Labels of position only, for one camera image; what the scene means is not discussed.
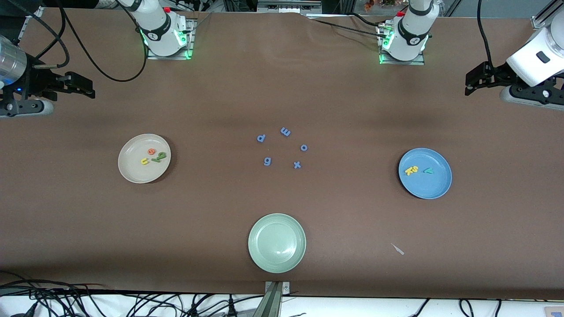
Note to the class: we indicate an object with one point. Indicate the tan box with blue label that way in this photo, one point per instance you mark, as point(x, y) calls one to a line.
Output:
point(554, 311)

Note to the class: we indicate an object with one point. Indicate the grey metal frame piece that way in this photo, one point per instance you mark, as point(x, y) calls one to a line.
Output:
point(288, 6)

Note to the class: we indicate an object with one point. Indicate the blue foam letter m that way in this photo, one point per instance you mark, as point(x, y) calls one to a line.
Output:
point(285, 131)

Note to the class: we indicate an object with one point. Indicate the blue foam letter g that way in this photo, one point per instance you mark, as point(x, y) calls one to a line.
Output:
point(267, 161)

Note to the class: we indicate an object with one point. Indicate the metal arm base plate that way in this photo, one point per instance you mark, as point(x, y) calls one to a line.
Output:
point(418, 62)
point(154, 56)

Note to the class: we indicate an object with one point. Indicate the small orange object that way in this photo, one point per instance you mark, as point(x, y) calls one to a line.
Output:
point(369, 5)

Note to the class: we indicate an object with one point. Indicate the aluminium frame rail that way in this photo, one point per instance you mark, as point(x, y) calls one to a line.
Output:
point(21, 31)
point(538, 20)

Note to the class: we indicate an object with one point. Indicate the beige brown plate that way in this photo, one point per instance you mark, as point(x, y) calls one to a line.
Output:
point(136, 169)

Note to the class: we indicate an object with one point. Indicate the blue plate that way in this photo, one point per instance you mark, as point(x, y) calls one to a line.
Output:
point(429, 185)

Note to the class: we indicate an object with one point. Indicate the small grey tape scrap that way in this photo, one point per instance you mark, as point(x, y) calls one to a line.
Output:
point(398, 249)

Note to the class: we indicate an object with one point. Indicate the blue foam letter d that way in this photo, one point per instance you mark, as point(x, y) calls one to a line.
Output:
point(261, 138)

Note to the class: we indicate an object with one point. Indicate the grey metal bracket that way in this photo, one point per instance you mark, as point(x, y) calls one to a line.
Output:
point(276, 299)

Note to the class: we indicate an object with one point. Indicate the green plate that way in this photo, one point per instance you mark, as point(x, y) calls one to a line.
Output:
point(277, 243)

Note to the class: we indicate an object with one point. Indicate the brown table cover sheet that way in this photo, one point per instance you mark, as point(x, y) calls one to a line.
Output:
point(88, 220)

